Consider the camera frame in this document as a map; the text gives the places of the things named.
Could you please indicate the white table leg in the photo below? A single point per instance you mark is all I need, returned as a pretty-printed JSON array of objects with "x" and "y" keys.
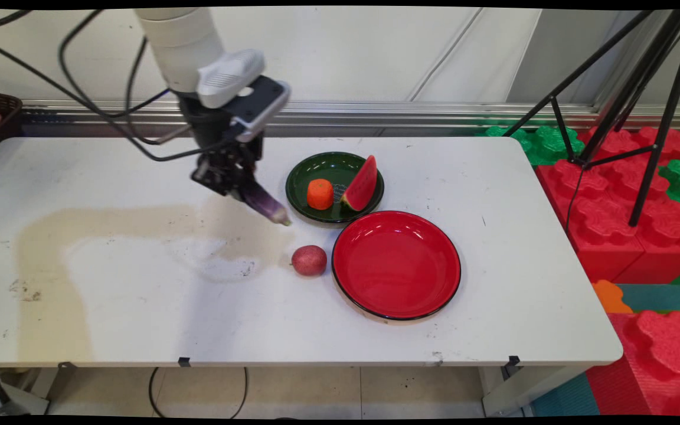
[{"x": 523, "y": 392}]

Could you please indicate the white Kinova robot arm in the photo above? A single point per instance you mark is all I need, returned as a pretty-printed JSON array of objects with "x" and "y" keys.
[{"x": 180, "y": 47}]

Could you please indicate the black silver-edged wrist camera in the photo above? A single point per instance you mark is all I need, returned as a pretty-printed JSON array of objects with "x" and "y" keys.
[{"x": 260, "y": 100}]

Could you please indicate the purple toy eggplant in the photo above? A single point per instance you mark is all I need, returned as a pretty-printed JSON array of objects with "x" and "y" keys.
[{"x": 266, "y": 203}]

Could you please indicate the orange foam puzzle block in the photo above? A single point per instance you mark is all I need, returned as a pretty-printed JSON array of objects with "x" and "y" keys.
[{"x": 608, "y": 298}]

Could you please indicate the red watermelon slice toy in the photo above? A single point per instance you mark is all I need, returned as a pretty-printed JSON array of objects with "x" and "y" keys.
[{"x": 363, "y": 186}]

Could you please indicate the red round plate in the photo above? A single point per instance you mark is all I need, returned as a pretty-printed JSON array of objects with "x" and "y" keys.
[{"x": 396, "y": 265}]

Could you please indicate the orange toy fruit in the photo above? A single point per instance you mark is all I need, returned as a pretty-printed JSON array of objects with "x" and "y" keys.
[{"x": 320, "y": 195}]

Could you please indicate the large red foam block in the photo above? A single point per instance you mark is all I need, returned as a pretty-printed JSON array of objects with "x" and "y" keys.
[{"x": 600, "y": 224}]

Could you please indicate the aluminium wall rail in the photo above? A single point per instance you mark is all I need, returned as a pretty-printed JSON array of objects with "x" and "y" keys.
[{"x": 375, "y": 112}]

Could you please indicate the dark woven basket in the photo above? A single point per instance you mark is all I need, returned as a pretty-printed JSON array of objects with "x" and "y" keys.
[{"x": 0, "y": 103}]

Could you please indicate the black tripod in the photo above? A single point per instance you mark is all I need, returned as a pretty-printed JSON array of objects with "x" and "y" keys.
[{"x": 664, "y": 121}]

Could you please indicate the dark green round plate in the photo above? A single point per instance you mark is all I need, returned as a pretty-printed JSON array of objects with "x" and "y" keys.
[{"x": 316, "y": 168}]

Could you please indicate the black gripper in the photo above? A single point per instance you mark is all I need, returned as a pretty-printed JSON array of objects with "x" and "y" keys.
[{"x": 210, "y": 130}]

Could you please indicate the red toy apple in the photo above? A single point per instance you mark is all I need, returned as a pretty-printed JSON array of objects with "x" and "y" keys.
[{"x": 309, "y": 261}]

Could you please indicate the white vented wrist module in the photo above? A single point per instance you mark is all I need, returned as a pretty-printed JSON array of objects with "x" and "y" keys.
[{"x": 228, "y": 77}]

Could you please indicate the red foam puzzle block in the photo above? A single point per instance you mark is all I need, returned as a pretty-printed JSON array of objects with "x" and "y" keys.
[
  {"x": 659, "y": 141},
  {"x": 659, "y": 354}
]

